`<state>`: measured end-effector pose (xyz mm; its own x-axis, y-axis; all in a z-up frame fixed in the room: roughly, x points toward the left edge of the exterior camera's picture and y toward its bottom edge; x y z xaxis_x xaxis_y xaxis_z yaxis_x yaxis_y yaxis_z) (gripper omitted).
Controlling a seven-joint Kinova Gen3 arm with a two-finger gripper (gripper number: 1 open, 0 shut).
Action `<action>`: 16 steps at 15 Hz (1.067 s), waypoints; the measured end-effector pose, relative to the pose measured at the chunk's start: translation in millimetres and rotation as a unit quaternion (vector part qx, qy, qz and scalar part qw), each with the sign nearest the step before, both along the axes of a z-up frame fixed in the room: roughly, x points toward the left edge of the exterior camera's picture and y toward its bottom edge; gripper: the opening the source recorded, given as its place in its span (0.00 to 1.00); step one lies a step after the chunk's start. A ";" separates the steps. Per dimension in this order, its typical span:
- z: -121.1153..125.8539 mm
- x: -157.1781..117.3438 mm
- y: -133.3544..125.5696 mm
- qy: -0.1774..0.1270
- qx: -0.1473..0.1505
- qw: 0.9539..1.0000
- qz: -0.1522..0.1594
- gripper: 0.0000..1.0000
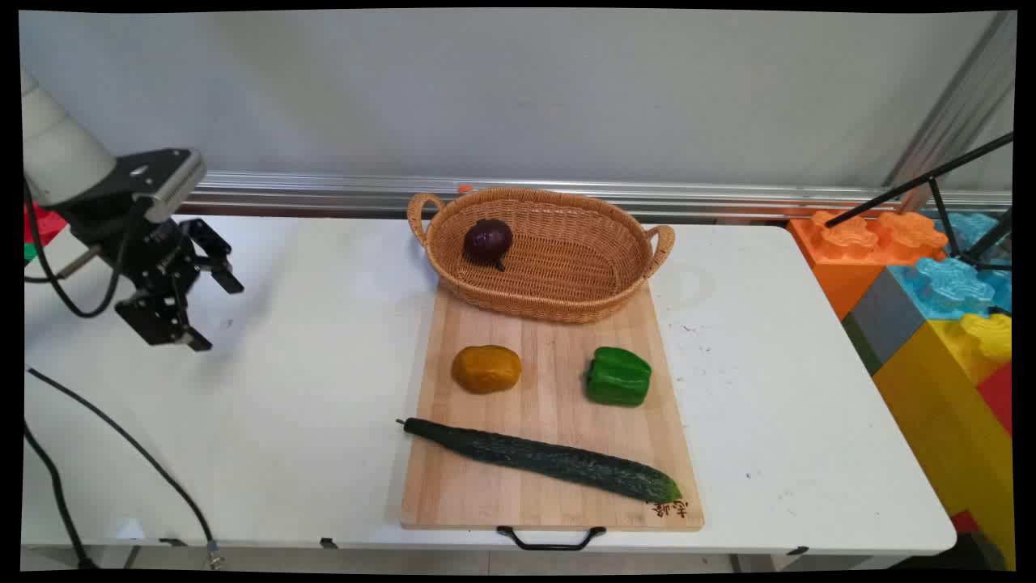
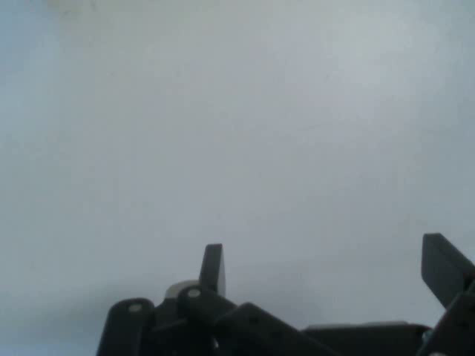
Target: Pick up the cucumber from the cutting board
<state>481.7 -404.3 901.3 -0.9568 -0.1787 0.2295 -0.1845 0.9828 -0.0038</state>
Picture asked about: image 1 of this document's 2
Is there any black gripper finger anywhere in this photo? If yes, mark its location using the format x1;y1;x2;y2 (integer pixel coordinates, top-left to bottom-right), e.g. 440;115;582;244
181;218;244;295
115;292;214;352

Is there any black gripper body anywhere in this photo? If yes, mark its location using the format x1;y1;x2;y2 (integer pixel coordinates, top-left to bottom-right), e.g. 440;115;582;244
69;202;200;307

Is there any long dark green cucumber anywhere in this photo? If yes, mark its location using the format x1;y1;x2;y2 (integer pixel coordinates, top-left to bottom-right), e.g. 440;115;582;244
396;417;683;504

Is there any dark purple onion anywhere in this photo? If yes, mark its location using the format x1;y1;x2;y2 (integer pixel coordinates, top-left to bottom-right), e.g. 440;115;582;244
462;218;515;272

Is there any orange brown potato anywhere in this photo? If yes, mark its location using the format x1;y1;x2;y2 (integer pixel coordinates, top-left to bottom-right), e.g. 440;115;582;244
451;344;523;396

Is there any woven wicker basket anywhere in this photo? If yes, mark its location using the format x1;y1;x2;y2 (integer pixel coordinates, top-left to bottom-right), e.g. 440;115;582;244
406;187;676;325

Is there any bamboo cutting board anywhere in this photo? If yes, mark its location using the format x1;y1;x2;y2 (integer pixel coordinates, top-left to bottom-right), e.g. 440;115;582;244
400;279;705;533

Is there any green bell pepper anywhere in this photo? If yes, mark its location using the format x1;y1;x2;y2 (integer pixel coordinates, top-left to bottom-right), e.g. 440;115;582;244
584;346;653;408

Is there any orange giant toy block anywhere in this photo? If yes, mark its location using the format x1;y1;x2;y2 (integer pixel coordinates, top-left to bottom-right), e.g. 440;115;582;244
787;209;949;321

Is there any grey giant toy block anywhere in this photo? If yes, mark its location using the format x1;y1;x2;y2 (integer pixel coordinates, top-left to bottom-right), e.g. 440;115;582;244
841;267;928;376

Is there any blue giant toy block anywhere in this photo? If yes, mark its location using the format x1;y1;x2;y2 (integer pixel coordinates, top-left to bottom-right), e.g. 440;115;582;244
888;212;1013;321

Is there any black tripod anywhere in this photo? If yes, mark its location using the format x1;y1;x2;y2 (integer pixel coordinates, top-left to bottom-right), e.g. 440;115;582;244
824;131;1015;273

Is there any yellow giant toy block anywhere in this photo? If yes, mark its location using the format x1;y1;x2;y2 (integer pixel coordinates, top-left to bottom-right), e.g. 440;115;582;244
872;312;1017;569

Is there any red giant toy block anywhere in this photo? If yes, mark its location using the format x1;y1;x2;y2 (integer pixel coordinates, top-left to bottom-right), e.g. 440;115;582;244
976;361;1013;435

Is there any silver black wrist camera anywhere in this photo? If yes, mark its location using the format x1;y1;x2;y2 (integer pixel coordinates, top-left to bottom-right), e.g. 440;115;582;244
112;148;208;224

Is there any black cable silver plug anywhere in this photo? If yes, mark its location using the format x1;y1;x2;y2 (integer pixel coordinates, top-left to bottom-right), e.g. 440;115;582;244
28;368;226;570

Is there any thick black cable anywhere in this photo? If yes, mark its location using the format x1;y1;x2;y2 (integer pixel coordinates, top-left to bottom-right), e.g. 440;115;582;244
22;178;132;569

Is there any aluminium wall rail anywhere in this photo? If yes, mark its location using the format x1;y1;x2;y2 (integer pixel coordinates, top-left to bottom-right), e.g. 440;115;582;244
180;170;1013;221

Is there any aluminium corner post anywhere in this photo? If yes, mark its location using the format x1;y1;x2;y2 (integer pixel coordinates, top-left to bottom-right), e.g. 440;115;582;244
882;11;1017;213

